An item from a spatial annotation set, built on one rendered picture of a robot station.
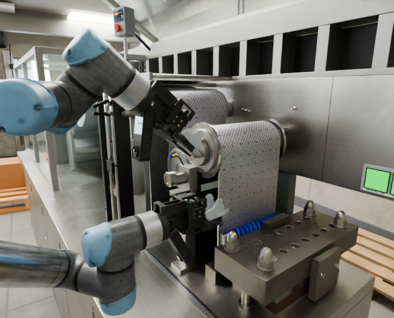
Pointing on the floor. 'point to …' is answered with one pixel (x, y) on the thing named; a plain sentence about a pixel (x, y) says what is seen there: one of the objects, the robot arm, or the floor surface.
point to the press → (0, 148)
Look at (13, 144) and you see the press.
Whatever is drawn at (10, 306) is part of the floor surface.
